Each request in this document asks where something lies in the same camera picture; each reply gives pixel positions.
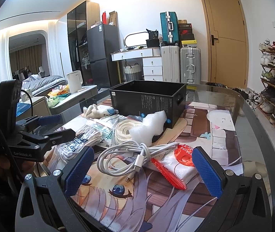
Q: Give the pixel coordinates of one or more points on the black refrigerator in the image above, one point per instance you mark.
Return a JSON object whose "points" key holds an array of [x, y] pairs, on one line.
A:
{"points": [[103, 40]]}

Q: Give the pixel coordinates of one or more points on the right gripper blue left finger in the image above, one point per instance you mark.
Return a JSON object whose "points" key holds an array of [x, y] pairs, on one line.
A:
{"points": [[76, 169]]}

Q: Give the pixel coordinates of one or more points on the woven laundry basket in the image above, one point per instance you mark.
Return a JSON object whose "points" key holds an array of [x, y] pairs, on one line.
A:
{"points": [[133, 72]]}

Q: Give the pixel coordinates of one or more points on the white foam piece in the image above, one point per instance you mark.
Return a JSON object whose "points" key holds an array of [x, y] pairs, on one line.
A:
{"points": [[152, 125]]}

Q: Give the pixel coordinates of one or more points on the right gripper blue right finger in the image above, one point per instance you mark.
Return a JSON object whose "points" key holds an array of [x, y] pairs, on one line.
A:
{"points": [[209, 170]]}

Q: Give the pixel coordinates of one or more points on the red white snack bag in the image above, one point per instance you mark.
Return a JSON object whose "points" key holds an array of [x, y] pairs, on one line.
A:
{"points": [[177, 166]]}

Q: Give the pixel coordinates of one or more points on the white suitcase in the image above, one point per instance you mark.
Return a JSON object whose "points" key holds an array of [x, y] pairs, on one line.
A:
{"points": [[171, 63]]}

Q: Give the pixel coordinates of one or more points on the black bag on desk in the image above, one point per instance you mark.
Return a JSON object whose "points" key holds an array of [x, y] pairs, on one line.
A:
{"points": [[152, 41]]}

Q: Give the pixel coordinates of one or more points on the silver suitcase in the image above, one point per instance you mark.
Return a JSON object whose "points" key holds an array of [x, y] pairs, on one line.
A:
{"points": [[190, 65]]}

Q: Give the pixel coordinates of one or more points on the left hand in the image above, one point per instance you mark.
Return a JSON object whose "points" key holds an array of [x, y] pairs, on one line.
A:
{"points": [[25, 167]]}

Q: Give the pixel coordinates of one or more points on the dark glass wardrobe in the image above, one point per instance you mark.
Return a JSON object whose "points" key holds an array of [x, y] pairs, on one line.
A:
{"points": [[79, 21]]}

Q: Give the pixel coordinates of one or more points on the wooden door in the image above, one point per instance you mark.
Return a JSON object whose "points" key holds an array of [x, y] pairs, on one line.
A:
{"points": [[227, 41]]}

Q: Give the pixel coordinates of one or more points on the white kettle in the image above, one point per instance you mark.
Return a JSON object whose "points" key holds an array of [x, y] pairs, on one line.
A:
{"points": [[74, 81]]}

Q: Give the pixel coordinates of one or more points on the stacked shoe boxes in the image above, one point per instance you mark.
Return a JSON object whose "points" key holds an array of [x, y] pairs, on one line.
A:
{"points": [[186, 34]]}

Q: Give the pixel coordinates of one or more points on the bed with grey blanket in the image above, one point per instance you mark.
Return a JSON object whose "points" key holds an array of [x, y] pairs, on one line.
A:
{"points": [[38, 86]]}

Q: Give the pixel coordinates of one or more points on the adidas shoelace bag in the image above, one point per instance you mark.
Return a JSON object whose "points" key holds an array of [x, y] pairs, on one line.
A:
{"points": [[90, 134]]}

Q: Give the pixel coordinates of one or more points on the teal suitcase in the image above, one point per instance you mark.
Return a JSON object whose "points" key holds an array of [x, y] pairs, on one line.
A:
{"points": [[170, 28]]}

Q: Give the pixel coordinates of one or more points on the grey side cabinet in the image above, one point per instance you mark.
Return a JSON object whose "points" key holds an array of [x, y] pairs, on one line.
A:
{"points": [[40, 105]]}

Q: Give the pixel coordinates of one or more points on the black cardboard box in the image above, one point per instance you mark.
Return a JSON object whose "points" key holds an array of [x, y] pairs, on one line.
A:
{"points": [[141, 98]]}

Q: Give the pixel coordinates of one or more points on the white drawer desk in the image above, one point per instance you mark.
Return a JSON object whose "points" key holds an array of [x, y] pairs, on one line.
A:
{"points": [[151, 61]]}

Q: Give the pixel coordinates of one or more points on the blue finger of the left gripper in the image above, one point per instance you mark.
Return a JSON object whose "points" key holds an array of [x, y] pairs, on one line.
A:
{"points": [[49, 120]]}

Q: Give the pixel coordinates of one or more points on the oval mirror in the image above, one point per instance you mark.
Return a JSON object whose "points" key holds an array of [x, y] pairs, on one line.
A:
{"points": [[136, 39]]}

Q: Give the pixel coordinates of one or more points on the white blue plush toy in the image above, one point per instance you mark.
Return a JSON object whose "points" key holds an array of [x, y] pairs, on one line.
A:
{"points": [[98, 111]]}

